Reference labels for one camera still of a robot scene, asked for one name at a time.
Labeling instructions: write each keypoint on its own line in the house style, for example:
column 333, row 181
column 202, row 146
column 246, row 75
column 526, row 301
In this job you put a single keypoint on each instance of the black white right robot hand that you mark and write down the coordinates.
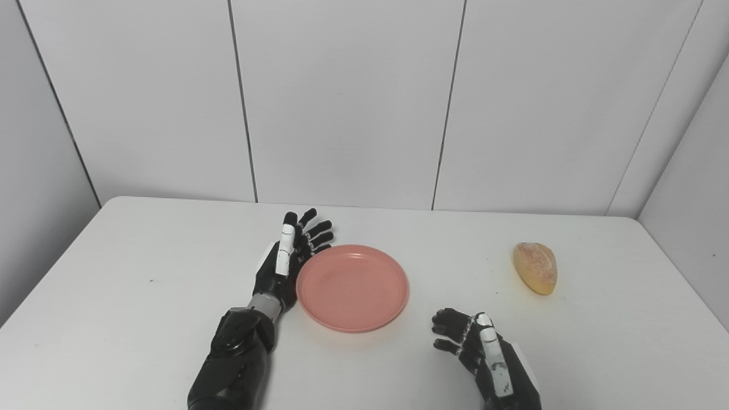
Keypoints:
column 501, row 370

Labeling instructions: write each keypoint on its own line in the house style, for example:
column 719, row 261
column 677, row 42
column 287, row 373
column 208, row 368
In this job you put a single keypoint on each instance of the pink round plate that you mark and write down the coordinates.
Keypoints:
column 352, row 287

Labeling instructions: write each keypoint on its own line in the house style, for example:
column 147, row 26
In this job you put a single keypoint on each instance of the golden bread roll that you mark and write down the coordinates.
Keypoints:
column 535, row 267

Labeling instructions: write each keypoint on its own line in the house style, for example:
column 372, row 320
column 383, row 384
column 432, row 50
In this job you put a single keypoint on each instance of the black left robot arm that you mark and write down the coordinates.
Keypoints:
column 233, row 359

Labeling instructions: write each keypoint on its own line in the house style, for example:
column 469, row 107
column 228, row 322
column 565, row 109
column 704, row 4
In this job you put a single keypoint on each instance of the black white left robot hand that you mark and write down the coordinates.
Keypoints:
column 273, row 279

